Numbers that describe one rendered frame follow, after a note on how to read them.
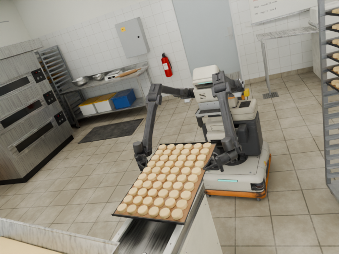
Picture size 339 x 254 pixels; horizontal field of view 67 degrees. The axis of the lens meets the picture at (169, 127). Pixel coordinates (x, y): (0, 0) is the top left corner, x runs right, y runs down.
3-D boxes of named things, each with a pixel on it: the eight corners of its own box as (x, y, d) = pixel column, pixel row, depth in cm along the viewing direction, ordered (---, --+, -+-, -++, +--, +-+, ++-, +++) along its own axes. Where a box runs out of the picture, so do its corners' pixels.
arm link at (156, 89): (159, 81, 172) (147, 81, 177) (158, 101, 173) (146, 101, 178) (188, 88, 211) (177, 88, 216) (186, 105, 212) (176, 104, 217)
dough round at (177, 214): (173, 211, 117) (172, 208, 116) (183, 210, 115) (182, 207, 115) (171, 220, 113) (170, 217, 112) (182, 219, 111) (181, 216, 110)
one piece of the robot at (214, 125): (209, 134, 258) (192, 80, 227) (247, 132, 240) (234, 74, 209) (203, 151, 239) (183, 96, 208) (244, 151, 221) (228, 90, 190)
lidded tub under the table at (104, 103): (97, 113, 569) (93, 103, 559) (106, 105, 609) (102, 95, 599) (112, 110, 557) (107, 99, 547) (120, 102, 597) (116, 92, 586)
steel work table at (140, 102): (76, 129, 587) (57, 89, 548) (91, 116, 649) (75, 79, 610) (151, 115, 526) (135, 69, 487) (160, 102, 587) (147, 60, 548)
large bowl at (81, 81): (70, 89, 558) (67, 83, 552) (79, 83, 591) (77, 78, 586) (85, 85, 545) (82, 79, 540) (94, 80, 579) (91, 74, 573)
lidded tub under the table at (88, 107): (82, 116, 583) (77, 106, 573) (93, 108, 622) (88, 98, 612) (96, 113, 570) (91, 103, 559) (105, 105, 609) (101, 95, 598)
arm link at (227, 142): (242, 148, 146) (228, 151, 150) (236, 130, 143) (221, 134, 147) (240, 158, 136) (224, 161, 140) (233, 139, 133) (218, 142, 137)
